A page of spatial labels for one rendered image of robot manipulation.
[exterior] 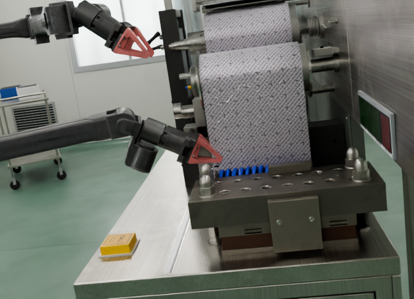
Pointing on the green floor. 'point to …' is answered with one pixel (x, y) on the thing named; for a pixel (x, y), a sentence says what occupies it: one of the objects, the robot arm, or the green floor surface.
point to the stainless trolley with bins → (30, 90)
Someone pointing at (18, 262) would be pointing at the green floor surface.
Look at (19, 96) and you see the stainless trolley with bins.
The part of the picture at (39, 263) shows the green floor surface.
